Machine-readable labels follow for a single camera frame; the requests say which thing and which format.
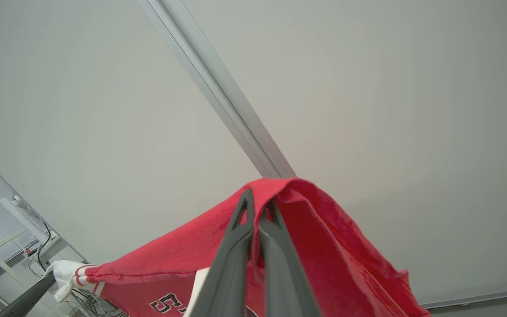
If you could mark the white tube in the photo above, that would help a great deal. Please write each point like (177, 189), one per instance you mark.
(18, 218)

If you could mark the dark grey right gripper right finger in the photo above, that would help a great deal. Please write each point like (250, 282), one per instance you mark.
(286, 290)

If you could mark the grey metal partition post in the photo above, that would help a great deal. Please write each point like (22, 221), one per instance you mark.
(218, 83)

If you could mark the grey wall base rail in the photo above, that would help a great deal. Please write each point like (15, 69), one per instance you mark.
(500, 296)

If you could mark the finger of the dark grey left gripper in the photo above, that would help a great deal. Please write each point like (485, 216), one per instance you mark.
(29, 299)

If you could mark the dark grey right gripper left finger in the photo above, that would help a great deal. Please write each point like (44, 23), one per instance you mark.
(229, 281)

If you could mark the red jersey shirt white sleeves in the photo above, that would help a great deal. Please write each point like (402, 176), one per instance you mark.
(332, 255)

